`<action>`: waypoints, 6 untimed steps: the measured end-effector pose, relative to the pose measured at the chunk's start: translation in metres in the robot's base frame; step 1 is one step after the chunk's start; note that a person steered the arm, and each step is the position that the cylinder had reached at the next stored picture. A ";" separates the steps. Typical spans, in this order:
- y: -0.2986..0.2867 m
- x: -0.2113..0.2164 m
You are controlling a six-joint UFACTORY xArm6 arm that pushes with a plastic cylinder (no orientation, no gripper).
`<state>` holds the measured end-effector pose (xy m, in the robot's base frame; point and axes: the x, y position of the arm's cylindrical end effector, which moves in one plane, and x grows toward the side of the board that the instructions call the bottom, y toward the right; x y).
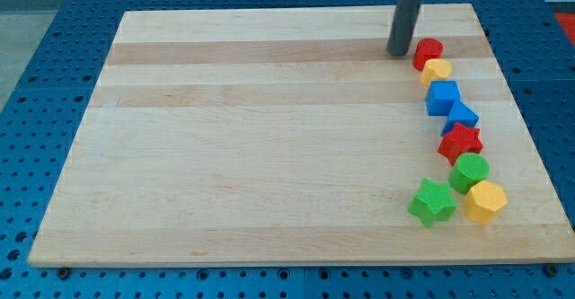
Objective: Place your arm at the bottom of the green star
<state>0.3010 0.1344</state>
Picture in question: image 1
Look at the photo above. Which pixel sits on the green star block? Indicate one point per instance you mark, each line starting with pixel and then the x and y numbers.
pixel 432 202

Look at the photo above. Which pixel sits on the red star block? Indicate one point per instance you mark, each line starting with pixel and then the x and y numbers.
pixel 459 140

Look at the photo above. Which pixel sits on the light wooden board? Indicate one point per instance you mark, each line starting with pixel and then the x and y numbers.
pixel 288 137

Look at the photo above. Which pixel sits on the blue cube block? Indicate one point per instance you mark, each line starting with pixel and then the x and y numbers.
pixel 441 96

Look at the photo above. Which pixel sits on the yellow heart block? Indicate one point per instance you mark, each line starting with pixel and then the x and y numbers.
pixel 435 69

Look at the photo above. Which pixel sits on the red cylinder block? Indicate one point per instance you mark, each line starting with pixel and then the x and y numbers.
pixel 426 49

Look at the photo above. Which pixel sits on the blue triangle block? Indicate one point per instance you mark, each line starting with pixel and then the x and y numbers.
pixel 460 113

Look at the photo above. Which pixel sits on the green cylinder block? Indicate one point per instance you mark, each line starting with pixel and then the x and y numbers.
pixel 468 170

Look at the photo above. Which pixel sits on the yellow hexagon block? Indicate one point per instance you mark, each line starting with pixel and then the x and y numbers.
pixel 483 201

